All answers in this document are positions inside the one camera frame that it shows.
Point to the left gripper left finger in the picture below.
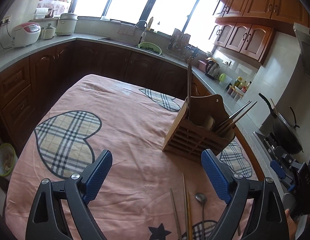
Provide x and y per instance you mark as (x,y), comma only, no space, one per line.
(47,219)

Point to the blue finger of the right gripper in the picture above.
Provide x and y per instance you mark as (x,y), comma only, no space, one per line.
(284,178)

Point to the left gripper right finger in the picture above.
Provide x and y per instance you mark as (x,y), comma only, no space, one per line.
(267,219)

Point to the dark chopstick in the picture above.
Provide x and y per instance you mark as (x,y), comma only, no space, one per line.
(185,206)

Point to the right hand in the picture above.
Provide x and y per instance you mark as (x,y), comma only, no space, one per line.
(293,226)

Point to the gas stove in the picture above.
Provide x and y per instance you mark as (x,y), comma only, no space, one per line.
(291,166)

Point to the black wok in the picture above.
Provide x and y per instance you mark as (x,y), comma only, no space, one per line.
(285,133)

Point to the chopstick in holder leaning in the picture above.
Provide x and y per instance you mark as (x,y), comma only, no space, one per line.
(234,115)

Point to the silver spoon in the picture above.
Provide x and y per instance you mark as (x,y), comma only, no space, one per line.
(202,199)

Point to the green bowl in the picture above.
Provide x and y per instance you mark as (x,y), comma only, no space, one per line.
(8,160)

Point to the wooden utensil holder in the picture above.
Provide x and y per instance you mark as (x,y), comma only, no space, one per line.
(196,128)

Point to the pink tablecloth with hearts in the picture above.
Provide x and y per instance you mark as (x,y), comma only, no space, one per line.
(134,202)

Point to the electric kettle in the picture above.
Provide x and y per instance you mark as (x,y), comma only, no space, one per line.
(211,69)

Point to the range hood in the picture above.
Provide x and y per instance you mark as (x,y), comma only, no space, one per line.
(303,35)

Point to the chopstick in holder upright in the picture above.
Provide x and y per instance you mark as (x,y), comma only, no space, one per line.
(189,83)

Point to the upper wooden cabinets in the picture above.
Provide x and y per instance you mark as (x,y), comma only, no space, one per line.
(248,27)

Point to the dish drying rack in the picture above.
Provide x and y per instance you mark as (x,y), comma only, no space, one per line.
(179,45)

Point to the green colander basket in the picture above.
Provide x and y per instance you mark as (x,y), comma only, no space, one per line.
(148,46)

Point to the white red rice cooker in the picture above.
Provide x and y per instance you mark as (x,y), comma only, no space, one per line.
(25,34)

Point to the small white pot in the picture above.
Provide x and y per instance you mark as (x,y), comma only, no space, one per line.
(48,32)

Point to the sink faucet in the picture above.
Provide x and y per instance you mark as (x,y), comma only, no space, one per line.
(144,33)

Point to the white slow cooker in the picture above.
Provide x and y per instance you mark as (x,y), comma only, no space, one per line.
(66,24)

